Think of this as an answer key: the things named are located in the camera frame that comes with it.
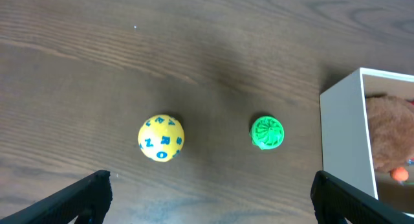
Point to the yellow ball with blue letters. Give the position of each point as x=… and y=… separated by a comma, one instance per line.
x=161, y=138

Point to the green ridged ball toy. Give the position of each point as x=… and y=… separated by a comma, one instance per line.
x=267, y=133

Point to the brown plush toy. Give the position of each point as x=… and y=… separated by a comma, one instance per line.
x=390, y=123

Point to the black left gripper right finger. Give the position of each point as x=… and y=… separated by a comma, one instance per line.
x=336, y=201

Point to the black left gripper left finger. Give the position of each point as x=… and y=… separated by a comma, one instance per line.
x=86, y=201

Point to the white cardboard box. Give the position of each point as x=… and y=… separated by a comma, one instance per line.
x=345, y=134

